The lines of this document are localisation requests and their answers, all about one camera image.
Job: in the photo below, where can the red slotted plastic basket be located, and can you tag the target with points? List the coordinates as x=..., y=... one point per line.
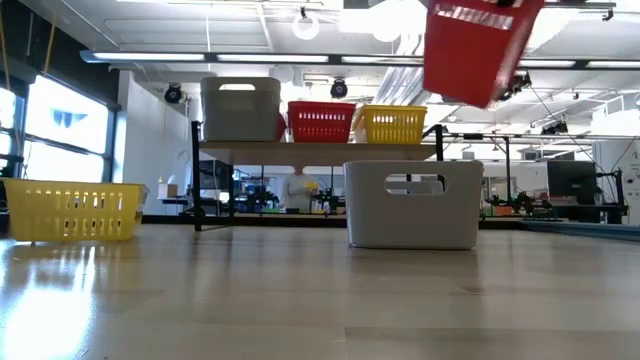
x=320, y=103
x=320, y=135
x=460, y=65

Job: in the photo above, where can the yellow slotted plastic basket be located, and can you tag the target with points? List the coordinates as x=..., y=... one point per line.
x=395, y=106
x=75, y=183
x=395, y=136

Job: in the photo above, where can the grey plastic basket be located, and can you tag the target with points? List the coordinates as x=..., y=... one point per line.
x=415, y=220
x=210, y=85
x=240, y=125

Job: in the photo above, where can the small black lab robot arm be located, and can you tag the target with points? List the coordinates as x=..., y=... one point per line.
x=260, y=198
x=331, y=199
x=520, y=203

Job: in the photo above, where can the wooden shelf with black legs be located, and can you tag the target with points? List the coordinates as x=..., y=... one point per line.
x=300, y=154

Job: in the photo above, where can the person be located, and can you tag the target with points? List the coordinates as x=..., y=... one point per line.
x=298, y=192

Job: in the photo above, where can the ribbed silver ceiling pipes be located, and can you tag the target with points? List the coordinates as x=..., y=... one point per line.
x=400, y=85

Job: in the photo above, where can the cardboard box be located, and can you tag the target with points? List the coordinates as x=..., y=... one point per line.
x=167, y=190

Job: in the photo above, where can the long ceiling light fixture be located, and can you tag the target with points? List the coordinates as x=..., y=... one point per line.
x=150, y=56

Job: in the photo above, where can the black ceiling fixture cluster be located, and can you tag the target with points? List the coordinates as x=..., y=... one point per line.
x=517, y=82
x=555, y=128

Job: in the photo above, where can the black computer monitor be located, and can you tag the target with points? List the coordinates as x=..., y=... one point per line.
x=571, y=179

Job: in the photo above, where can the large bright window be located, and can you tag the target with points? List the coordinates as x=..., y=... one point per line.
x=65, y=130

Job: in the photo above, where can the black aluminium table frame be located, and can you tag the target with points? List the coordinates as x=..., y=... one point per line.
x=275, y=220

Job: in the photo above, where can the black ceiling camera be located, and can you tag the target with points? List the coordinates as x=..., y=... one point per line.
x=172, y=93
x=339, y=89

